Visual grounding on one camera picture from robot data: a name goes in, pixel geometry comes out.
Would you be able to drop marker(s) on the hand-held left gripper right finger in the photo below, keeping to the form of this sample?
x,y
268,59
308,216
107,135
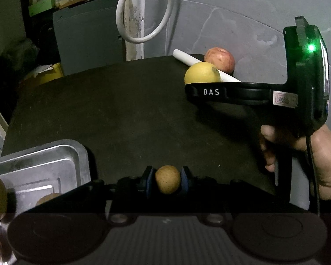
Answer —
x,y
184,181

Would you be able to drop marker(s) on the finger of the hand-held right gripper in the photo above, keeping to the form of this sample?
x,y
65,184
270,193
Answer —
x,y
237,93

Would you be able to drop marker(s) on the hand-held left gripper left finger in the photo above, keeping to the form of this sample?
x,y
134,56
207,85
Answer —
x,y
150,181

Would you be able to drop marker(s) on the yellow lemon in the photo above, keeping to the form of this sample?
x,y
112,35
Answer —
x,y
201,73

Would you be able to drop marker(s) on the metal tray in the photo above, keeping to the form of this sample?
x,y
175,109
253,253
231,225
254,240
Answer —
x,y
30,168

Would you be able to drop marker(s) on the person's right hand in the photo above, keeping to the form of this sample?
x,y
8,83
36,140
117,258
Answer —
x,y
329,165

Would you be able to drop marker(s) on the red apple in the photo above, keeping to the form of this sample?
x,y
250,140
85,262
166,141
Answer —
x,y
220,58

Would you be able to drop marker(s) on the white cylindrical stick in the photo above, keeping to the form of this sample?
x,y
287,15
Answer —
x,y
182,55

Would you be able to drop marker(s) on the yellow box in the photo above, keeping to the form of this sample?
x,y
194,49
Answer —
x,y
53,75

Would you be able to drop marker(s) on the grey cabinet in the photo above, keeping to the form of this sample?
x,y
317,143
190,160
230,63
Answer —
x,y
88,38

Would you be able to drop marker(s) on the dark bag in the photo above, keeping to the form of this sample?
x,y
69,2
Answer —
x,y
16,58

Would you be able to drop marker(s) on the green box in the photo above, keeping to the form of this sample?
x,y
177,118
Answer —
x,y
41,7

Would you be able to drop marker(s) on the white painted post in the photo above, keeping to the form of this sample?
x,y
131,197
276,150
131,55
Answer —
x,y
135,49

